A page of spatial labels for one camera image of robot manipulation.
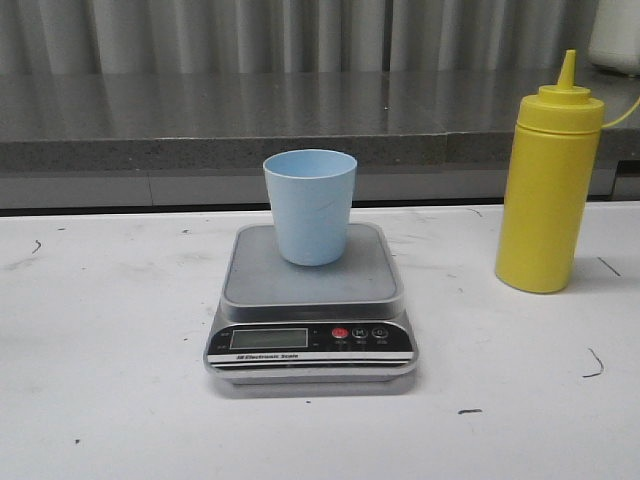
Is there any light blue plastic cup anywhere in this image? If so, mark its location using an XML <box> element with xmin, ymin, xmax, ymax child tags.
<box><xmin>263</xmin><ymin>149</ymin><xmax>357</xmax><ymax>266</ymax></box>

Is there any grey speckled stone counter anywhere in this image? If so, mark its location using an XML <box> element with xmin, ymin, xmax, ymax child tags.
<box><xmin>0</xmin><ymin>69</ymin><xmax>640</xmax><ymax>172</ymax></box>

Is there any silver electronic kitchen scale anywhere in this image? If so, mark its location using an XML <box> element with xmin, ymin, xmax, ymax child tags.
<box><xmin>203</xmin><ymin>223</ymin><xmax>419</xmax><ymax>398</ymax></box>

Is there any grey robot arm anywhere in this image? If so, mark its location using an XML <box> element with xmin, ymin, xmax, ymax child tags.
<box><xmin>588</xmin><ymin>0</ymin><xmax>639</xmax><ymax>76</ymax></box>

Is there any yellow squeeze bottle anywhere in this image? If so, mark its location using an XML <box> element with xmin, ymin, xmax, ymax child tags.
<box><xmin>495</xmin><ymin>49</ymin><xmax>610</xmax><ymax>294</ymax></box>

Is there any white pleated curtain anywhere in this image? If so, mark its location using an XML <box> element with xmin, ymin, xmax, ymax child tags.
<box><xmin>1</xmin><ymin>1</ymin><xmax>599</xmax><ymax>75</ymax></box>

